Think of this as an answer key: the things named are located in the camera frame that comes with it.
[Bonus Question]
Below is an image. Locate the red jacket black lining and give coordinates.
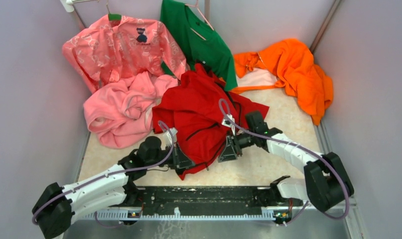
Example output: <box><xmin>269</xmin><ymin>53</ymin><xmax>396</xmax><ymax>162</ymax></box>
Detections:
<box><xmin>152</xmin><ymin>63</ymin><xmax>269</xmax><ymax>180</ymax></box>

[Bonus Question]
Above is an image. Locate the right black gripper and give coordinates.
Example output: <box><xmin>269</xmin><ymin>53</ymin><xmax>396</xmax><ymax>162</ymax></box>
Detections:
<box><xmin>218</xmin><ymin>129</ymin><xmax>256</xmax><ymax>162</ymax></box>

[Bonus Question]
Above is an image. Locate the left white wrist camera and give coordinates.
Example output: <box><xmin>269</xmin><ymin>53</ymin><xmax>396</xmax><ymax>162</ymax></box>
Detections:
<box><xmin>165</xmin><ymin>127</ymin><xmax>178</xmax><ymax>145</ymax></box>

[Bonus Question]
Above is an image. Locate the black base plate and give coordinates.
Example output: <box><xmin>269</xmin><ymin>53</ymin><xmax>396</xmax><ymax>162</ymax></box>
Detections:
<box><xmin>121</xmin><ymin>186</ymin><xmax>304</xmax><ymax>217</ymax></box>

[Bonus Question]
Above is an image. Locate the pink patterned bear jacket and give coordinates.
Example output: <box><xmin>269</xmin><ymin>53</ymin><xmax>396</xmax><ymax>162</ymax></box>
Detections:
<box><xmin>62</xmin><ymin>15</ymin><xmax>188</xmax><ymax>93</ymax></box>

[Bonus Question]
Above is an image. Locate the green shirt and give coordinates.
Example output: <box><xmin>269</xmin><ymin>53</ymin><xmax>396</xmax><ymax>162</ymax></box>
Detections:
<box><xmin>160</xmin><ymin>0</ymin><xmax>238</xmax><ymax>91</ymax></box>

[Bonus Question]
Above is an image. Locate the orange garment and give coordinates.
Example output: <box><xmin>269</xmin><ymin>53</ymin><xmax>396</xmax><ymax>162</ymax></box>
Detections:
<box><xmin>232</xmin><ymin>38</ymin><xmax>334</xmax><ymax>125</ymax></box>

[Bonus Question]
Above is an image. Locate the white toothed cable strip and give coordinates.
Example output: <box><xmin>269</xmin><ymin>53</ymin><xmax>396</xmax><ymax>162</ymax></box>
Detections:
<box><xmin>97</xmin><ymin>208</ymin><xmax>276</xmax><ymax>221</ymax></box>

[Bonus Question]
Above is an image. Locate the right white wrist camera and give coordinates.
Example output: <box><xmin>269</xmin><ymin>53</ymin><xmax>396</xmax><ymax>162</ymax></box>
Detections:
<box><xmin>221</xmin><ymin>114</ymin><xmax>235</xmax><ymax>131</ymax></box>

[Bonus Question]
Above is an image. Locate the pink clothes hanger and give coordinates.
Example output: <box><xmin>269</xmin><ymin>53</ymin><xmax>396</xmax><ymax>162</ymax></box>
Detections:
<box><xmin>185</xmin><ymin>0</ymin><xmax>215</xmax><ymax>31</ymax></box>

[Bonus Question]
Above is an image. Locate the white rail bracket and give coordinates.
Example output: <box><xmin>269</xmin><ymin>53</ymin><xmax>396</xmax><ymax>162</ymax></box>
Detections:
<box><xmin>60</xmin><ymin>0</ymin><xmax>97</xmax><ymax>13</ymax></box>

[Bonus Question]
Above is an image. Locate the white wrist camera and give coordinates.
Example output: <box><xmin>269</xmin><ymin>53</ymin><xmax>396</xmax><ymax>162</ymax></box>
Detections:
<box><xmin>221</xmin><ymin>114</ymin><xmax>235</xmax><ymax>131</ymax></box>
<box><xmin>165</xmin><ymin>127</ymin><xmax>178</xmax><ymax>145</ymax></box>

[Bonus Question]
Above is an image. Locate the aluminium frame rail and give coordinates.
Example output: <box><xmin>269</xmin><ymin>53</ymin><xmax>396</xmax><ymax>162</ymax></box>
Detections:
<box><xmin>57</xmin><ymin>186</ymin><xmax>357</xmax><ymax>211</ymax></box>

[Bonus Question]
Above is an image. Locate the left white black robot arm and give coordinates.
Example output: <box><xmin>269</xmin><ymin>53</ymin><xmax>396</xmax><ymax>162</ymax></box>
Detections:
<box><xmin>32</xmin><ymin>136</ymin><xmax>195</xmax><ymax>239</ymax></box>

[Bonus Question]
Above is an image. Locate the green clothes hanger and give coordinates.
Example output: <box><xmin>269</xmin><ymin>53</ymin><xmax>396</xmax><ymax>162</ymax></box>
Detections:
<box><xmin>106</xmin><ymin>0</ymin><xmax>122</xmax><ymax>21</ymax></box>

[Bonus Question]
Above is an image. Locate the plain pink garment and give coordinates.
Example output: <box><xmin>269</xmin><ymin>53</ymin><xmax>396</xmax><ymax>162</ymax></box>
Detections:
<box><xmin>83</xmin><ymin>72</ymin><xmax>178</xmax><ymax>149</ymax></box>

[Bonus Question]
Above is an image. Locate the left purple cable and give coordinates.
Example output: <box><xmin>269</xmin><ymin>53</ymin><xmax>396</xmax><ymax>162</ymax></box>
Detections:
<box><xmin>31</xmin><ymin>120</ymin><xmax>176</xmax><ymax>229</ymax></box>

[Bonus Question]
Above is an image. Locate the metal corner post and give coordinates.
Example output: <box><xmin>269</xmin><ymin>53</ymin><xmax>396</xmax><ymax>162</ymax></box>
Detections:
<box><xmin>309</xmin><ymin>0</ymin><xmax>343</xmax><ymax>54</ymax></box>

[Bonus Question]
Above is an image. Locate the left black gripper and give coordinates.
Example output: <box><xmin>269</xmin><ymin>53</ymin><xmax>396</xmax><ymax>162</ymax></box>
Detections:
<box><xmin>146</xmin><ymin>142</ymin><xmax>195</xmax><ymax>169</ymax></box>

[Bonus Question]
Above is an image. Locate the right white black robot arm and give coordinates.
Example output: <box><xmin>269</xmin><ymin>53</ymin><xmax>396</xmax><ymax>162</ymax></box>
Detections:
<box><xmin>218</xmin><ymin>111</ymin><xmax>354</xmax><ymax>213</ymax></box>

